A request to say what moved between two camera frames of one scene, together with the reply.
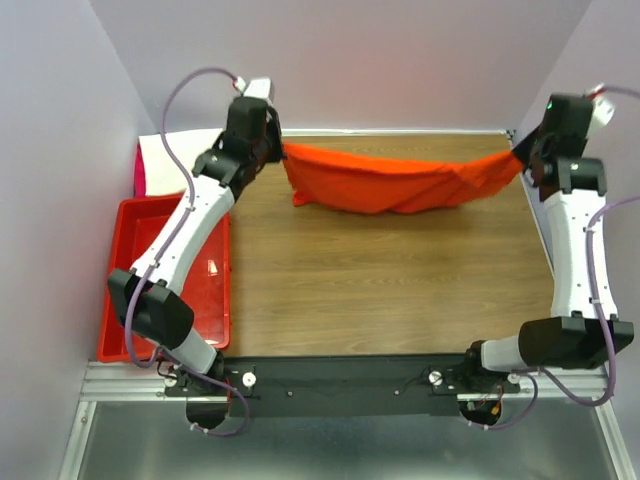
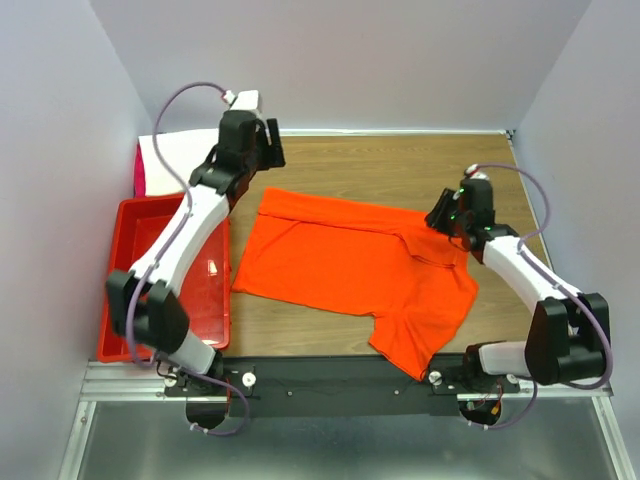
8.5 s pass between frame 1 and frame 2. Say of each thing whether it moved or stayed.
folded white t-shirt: stayed
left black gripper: stayed
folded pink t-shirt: stayed
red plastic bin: stayed
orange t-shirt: moved
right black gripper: moved
